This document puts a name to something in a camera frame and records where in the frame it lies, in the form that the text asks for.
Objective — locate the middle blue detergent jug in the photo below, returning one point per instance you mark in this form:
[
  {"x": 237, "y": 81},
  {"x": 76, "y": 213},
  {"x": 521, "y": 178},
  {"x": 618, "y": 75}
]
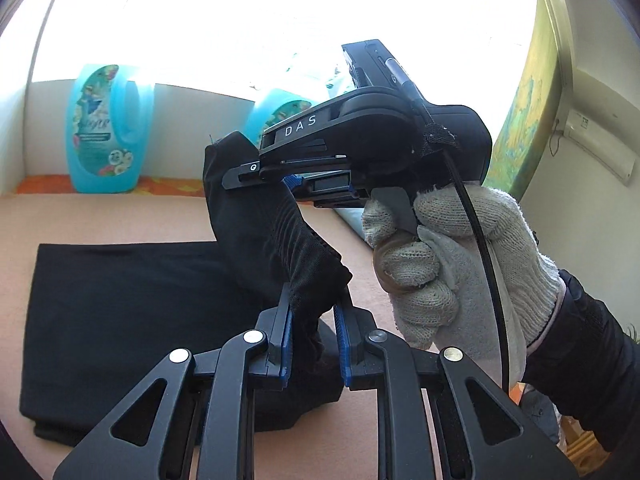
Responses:
[{"x": 274, "y": 107}]

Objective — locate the right white knit glove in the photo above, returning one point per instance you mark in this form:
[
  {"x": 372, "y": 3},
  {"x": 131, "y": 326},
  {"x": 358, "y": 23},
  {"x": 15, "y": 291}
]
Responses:
[{"x": 437, "y": 282}]

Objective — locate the blue detergent jug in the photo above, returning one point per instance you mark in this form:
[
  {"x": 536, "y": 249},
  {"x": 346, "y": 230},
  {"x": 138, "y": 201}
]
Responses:
[
  {"x": 107, "y": 127},
  {"x": 274, "y": 107}
]

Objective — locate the right forearm black sleeve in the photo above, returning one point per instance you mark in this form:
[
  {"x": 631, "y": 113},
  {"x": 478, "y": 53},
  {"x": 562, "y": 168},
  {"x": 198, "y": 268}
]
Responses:
[{"x": 589, "y": 368}]

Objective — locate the folded blue grey jeans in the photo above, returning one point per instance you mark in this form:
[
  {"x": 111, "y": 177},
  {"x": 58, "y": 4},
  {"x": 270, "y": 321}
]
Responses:
[{"x": 353, "y": 218}]

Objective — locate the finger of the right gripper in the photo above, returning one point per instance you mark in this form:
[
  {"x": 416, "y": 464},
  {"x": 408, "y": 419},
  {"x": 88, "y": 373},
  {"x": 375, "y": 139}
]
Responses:
[
  {"x": 250, "y": 174},
  {"x": 330, "y": 189}
]

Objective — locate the landscape painting scroll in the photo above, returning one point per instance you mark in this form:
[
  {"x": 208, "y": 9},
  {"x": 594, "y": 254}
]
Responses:
[{"x": 529, "y": 122}]

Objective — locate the left blue detergent jug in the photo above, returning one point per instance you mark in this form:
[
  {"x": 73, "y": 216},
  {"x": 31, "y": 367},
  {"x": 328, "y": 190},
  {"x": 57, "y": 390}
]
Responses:
[{"x": 107, "y": 127}]

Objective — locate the white air conditioner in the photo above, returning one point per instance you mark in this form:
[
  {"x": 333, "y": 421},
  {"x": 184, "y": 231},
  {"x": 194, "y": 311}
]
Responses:
[{"x": 602, "y": 145}]

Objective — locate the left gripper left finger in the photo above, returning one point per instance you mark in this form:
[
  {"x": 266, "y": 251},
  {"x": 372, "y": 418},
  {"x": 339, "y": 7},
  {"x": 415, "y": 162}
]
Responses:
[{"x": 193, "y": 414}]

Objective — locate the black shorts yellow pattern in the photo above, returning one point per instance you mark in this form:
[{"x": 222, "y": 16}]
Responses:
[{"x": 100, "y": 317}]

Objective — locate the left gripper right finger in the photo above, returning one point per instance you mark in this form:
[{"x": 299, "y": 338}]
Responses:
[{"x": 439, "y": 414}]

